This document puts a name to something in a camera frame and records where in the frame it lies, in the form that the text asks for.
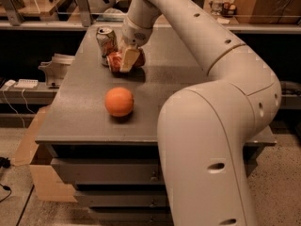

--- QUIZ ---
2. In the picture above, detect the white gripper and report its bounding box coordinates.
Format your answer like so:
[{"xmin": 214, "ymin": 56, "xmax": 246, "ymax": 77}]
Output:
[{"xmin": 118, "ymin": 17, "xmax": 153, "ymax": 73}]

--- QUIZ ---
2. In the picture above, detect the crushed red coke can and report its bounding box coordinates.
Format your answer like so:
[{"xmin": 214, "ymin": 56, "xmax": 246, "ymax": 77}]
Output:
[{"xmin": 107, "ymin": 48, "xmax": 145, "ymax": 73}]

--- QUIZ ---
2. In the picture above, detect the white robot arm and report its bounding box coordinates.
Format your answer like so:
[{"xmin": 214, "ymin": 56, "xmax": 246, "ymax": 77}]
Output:
[{"xmin": 120, "ymin": 0, "xmax": 281, "ymax": 226}]

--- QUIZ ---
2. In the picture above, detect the green white 7up can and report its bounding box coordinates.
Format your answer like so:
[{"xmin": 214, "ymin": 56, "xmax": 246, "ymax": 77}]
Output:
[{"xmin": 96, "ymin": 26, "xmax": 118, "ymax": 66}]

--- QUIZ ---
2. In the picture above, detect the orange fruit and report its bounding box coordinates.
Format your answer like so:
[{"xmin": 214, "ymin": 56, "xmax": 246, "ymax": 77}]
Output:
[{"xmin": 104, "ymin": 87, "xmax": 134, "ymax": 117}]

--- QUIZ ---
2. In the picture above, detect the clear plastic bottle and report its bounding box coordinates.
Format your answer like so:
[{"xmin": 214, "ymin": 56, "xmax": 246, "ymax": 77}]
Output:
[{"xmin": 211, "ymin": 0, "xmax": 224, "ymax": 15}]

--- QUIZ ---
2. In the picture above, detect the white power strip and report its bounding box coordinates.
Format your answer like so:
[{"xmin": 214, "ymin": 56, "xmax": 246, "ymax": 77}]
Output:
[{"xmin": 14, "ymin": 79, "xmax": 39, "ymax": 89}]

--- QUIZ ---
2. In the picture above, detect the cardboard box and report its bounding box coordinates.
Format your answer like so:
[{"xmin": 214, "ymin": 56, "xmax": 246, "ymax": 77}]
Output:
[{"xmin": 12, "ymin": 105, "xmax": 76, "ymax": 202}]

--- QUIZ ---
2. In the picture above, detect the grey metal bracket part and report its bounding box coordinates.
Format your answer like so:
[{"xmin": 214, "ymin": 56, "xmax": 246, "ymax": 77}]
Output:
[{"xmin": 39, "ymin": 54, "xmax": 74, "ymax": 88}]

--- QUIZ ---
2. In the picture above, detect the white cable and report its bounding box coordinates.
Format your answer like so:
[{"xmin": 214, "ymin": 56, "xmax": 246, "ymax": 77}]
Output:
[{"xmin": 2, "ymin": 79, "xmax": 36, "ymax": 129}]

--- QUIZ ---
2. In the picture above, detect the metal railing frame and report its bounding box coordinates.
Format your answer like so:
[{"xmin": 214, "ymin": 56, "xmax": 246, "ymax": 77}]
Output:
[{"xmin": 0, "ymin": 0, "xmax": 301, "ymax": 34}]

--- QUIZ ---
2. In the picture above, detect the black cable on floor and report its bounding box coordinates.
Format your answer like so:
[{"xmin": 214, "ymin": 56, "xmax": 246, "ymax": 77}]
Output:
[{"xmin": 0, "ymin": 156, "xmax": 13, "ymax": 203}]

